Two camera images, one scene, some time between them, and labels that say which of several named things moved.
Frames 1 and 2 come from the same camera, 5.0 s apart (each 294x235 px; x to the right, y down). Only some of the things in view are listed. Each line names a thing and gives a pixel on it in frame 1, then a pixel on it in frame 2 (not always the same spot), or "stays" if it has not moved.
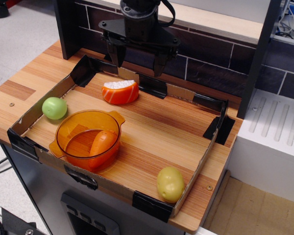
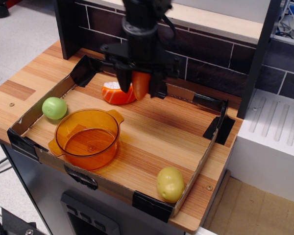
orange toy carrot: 100,149 → 140,81
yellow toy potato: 170,183 stays
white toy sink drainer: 268,153 stays
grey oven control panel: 84,218 stays
